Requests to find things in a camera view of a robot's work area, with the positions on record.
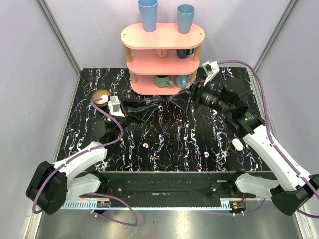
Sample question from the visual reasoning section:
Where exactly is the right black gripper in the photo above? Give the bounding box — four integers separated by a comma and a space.
168, 75, 233, 115

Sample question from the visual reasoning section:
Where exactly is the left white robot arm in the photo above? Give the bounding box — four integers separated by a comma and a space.
26, 95, 162, 215

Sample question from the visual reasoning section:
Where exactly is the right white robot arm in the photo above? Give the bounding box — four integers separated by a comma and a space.
168, 79, 319, 216

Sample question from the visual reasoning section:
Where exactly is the white oval case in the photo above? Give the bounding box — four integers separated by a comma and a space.
231, 138, 244, 151

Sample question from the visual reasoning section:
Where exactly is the light blue ceramic mug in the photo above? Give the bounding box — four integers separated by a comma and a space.
175, 75, 188, 90

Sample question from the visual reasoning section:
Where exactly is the green ceramic mug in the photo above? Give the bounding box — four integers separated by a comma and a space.
154, 75, 174, 88

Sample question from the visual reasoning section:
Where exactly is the pink three-tier wooden shelf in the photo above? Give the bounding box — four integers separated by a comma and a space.
121, 23, 205, 95

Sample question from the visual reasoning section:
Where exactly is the dark blue mug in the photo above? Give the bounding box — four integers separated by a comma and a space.
176, 48, 195, 59

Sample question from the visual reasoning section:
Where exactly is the pink mug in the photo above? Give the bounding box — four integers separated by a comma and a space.
156, 49, 168, 58

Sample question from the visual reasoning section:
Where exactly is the right light blue tumbler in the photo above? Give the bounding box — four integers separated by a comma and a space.
177, 4, 195, 34

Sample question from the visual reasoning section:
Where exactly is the light blue tumbler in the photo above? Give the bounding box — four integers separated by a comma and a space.
177, 4, 195, 34
138, 0, 158, 32

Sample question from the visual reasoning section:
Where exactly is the left light blue tumbler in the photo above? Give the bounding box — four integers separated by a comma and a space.
138, 0, 158, 32

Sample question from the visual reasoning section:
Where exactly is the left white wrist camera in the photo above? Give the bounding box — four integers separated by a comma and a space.
108, 96, 125, 117

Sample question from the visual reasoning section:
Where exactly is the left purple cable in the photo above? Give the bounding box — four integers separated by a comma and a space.
33, 98, 138, 227

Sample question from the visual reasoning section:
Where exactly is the purple cable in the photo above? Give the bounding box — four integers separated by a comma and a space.
33, 98, 138, 227
206, 59, 319, 219

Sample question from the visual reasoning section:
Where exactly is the black mounting base plate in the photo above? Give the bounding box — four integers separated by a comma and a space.
93, 171, 249, 199

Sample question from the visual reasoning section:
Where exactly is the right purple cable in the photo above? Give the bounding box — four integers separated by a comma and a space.
206, 59, 319, 219

